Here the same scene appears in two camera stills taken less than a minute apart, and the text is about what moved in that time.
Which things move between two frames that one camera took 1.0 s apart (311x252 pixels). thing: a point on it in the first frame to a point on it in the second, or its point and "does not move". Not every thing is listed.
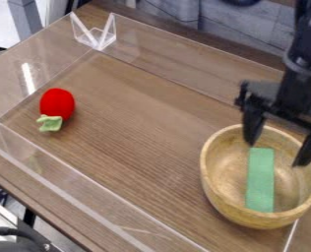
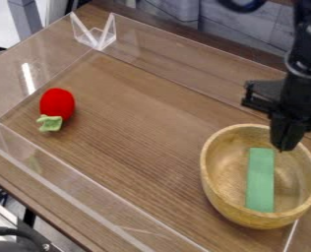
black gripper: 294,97 to 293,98
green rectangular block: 261,198 does not move
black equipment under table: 31,240 does not move
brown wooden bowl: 223,173 does not move
